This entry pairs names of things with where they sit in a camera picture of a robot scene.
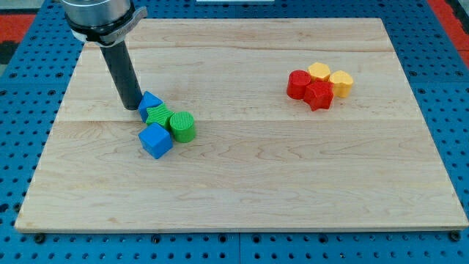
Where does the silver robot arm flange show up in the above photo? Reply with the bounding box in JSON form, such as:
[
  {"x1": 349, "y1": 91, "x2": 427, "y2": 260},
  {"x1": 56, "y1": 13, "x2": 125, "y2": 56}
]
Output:
[{"x1": 60, "y1": 0, "x2": 148, "y2": 48}]

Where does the green star block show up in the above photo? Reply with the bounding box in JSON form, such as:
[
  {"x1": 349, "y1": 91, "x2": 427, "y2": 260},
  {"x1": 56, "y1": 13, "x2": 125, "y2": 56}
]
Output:
[{"x1": 145, "y1": 103, "x2": 174, "y2": 130}]

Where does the red star block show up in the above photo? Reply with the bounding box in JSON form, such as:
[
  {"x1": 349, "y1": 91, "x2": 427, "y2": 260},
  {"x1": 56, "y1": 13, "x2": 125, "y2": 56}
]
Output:
[{"x1": 303, "y1": 81, "x2": 333, "y2": 111}]

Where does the light wooden board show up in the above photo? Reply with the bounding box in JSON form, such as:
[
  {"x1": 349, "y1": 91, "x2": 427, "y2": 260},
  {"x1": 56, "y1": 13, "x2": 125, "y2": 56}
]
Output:
[{"x1": 15, "y1": 18, "x2": 468, "y2": 233}]

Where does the green cylinder block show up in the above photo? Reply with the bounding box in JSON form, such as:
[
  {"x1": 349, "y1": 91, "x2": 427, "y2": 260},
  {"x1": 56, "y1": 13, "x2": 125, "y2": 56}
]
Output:
[{"x1": 169, "y1": 111, "x2": 196, "y2": 143}]

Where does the blue cube block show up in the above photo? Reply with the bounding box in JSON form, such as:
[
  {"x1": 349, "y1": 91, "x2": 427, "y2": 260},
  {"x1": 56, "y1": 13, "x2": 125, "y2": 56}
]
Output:
[{"x1": 139, "y1": 123, "x2": 173, "y2": 159}]

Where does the red cylinder block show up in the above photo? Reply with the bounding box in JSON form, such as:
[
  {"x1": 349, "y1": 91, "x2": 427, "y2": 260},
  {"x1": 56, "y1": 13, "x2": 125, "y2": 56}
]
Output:
[{"x1": 287, "y1": 70, "x2": 311, "y2": 100}]

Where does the blue triangular block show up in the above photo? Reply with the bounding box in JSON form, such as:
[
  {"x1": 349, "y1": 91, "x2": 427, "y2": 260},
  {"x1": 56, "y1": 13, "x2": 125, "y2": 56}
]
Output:
[{"x1": 138, "y1": 91, "x2": 163, "y2": 122}]

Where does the yellow hexagon block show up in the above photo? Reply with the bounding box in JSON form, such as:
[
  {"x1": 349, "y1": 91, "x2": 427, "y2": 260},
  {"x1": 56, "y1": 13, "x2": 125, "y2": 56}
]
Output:
[{"x1": 307, "y1": 62, "x2": 331, "y2": 82}]

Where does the yellow heart block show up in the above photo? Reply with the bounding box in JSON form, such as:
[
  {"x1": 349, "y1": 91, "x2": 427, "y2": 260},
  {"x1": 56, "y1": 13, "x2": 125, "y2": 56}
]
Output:
[{"x1": 329, "y1": 70, "x2": 354, "y2": 98}]

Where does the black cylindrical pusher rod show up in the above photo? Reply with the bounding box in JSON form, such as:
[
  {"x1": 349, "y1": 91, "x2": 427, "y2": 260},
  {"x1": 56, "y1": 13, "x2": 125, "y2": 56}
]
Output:
[{"x1": 100, "y1": 41, "x2": 143, "y2": 111}]

